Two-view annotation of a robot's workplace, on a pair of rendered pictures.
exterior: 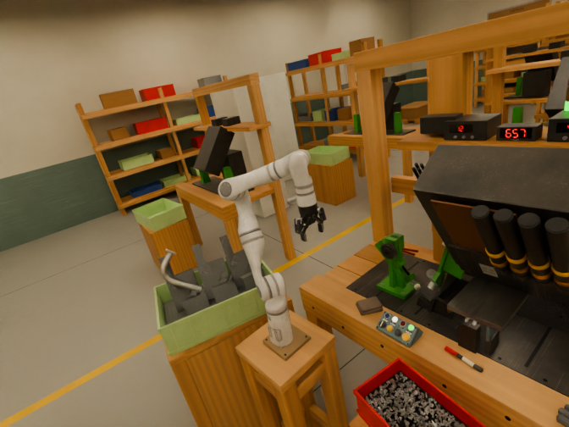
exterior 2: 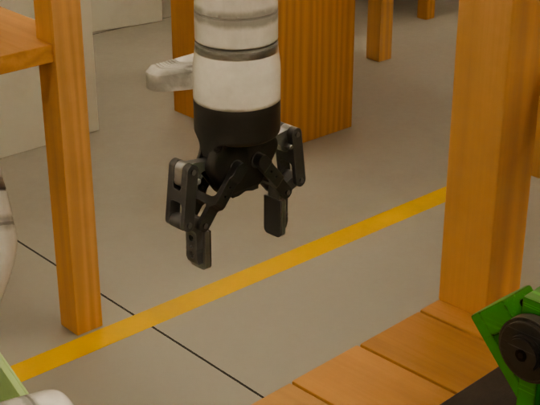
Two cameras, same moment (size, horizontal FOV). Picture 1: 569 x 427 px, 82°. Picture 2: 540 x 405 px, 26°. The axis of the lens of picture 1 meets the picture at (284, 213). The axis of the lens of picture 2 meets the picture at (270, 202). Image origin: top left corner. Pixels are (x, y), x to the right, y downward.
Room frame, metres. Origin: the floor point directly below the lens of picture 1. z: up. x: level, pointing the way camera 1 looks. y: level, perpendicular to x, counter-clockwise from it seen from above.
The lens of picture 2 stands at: (0.24, 0.06, 1.77)
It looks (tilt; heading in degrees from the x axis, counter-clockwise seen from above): 25 degrees down; 349
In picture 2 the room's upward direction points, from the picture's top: straight up
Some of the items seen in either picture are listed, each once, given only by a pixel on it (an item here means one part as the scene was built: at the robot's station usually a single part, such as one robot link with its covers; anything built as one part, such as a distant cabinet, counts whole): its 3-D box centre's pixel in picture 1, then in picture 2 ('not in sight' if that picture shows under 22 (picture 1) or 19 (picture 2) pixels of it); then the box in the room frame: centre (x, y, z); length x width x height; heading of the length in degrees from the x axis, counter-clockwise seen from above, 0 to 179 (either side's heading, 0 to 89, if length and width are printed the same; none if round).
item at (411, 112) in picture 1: (416, 112); not in sight; (9.71, -4.45, 0.22); 1.20 x 0.81 x 0.44; 124
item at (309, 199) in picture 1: (302, 195); (221, 57); (1.19, -0.08, 1.47); 0.11 x 0.09 x 0.06; 34
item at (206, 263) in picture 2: not in sight; (200, 247); (1.15, -0.06, 1.31); 0.02 x 0.01 x 0.04; 34
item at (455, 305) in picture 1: (499, 287); not in sight; (0.86, -0.66, 1.11); 0.39 x 0.16 x 0.03; 124
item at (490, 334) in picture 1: (493, 332); not in sight; (0.82, -0.61, 0.97); 0.10 x 0.02 x 0.14; 124
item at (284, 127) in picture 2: not in sight; (275, 141); (1.20, -0.13, 1.39); 0.05 x 0.02 x 0.02; 124
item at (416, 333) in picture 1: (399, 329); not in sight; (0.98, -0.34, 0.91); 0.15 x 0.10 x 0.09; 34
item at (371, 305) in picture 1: (368, 305); not in sight; (1.15, -0.28, 0.91); 0.10 x 0.08 x 0.03; 92
